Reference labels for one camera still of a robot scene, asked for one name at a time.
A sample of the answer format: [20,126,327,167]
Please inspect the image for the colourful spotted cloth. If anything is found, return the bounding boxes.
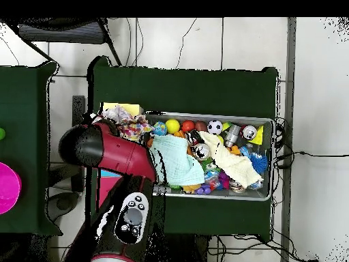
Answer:
[92,104,155,143]

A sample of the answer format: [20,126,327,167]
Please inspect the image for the yellow ball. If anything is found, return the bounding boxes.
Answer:
[165,119,181,135]

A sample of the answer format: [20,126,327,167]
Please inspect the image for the orange ball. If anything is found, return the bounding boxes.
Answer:
[181,119,196,134]

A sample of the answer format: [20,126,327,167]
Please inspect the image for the dark grey oval base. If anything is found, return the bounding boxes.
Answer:
[45,191,80,222]

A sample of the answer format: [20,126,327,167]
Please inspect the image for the black upright panel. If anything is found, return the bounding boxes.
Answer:
[71,95,86,193]

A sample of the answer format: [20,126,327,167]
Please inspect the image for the globe print ball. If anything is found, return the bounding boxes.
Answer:
[152,121,168,136]

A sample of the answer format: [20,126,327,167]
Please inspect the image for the silver top drink can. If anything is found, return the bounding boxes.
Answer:
[240,124,258,141]

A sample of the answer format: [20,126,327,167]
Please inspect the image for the dark green side tablecloth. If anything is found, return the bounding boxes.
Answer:
[0,61,63,237]

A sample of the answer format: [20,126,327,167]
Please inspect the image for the wooden box with three holes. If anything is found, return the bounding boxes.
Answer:
[96,102,145,215]

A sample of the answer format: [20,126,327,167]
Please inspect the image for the pink round disc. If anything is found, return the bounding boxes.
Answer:
[0,162,22,215]

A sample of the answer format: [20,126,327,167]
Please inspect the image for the black mesh chair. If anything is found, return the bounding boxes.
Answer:
[5,17,123,67]

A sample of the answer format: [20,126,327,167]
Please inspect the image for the small soccer ball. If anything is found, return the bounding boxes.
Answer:
[207,119,224,136]

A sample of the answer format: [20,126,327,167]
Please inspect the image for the black power cable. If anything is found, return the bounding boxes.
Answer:
[275,150,349,170]

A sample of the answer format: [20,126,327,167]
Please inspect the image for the cream waffle cloth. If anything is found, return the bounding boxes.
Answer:
[199,130,264,189]

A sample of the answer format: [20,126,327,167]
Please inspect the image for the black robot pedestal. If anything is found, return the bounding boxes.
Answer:
[152,233,212,262]

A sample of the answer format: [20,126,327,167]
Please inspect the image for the crushed black drink can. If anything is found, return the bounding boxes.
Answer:
[185,129,204,145]

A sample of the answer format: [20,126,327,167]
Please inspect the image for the mint green waffle cloth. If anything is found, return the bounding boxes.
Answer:
[149,134,206,187]

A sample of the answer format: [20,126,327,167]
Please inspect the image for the shallow wire mesh bin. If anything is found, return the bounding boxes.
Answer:
[147,111,276,202]

